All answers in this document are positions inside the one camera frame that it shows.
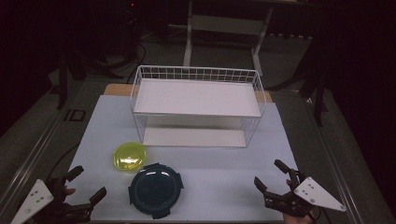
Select black tripod stand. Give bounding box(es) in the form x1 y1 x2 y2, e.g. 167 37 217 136
56 52 124 110
267 31 331 127

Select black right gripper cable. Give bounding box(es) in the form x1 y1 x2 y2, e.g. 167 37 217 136
306 205 322 224

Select white metal stand frame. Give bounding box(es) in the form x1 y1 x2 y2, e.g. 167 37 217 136
182 0 275 76

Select white wire shelf rack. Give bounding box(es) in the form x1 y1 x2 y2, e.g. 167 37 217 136
130 64 267 149

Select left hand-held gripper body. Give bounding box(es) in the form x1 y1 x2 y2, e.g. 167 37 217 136
10 176 94 224

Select dark blue round lidded container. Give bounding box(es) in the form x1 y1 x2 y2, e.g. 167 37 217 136
128 162 185 220

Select black floor socket plate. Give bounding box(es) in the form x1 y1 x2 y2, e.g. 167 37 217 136
64 108 87 123

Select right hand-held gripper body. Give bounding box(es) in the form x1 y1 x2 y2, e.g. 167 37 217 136
263 169 347 218

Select metal floor rail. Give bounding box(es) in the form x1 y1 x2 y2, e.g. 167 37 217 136
298 92 365 224
0 102 68 208

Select person's right hand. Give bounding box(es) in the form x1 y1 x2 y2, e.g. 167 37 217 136
283 213 314 224

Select yellow-green round container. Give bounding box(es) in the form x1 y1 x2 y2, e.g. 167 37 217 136
112 141 148 174

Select black floor cables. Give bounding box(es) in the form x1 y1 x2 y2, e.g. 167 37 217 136
102 36 148 84

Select wooden table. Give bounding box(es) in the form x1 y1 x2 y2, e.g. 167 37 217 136
103 83 274 104

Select white table cover sheet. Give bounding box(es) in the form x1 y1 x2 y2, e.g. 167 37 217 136
64 94 299 223

